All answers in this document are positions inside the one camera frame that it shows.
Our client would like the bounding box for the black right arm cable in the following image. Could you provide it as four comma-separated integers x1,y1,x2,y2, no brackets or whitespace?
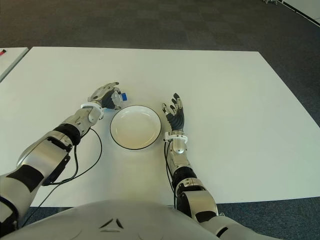
163,141,177,208

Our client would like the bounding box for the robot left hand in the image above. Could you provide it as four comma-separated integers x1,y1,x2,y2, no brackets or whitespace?
87,81,124,111

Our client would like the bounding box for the white side table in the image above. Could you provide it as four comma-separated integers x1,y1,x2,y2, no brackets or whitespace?
0,47,29,82

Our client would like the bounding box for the grey robot torso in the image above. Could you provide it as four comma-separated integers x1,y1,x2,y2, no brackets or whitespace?
17,199,320,240

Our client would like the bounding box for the white plate black rim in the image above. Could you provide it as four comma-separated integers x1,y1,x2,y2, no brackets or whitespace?
109,105,163,151

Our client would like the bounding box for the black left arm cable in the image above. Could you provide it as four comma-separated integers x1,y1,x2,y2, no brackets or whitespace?
21,127,103,227

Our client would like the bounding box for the clear water bottle blue cap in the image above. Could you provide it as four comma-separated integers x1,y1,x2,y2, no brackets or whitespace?
104,92,129,112

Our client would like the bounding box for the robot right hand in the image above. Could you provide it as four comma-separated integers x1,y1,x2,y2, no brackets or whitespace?
161,92,186,131

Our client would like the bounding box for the white board with dark edge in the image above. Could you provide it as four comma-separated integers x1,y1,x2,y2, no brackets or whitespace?
278,0,320,27

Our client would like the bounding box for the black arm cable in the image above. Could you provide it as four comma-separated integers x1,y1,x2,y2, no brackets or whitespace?
163,141,177,208
21,127,103,227

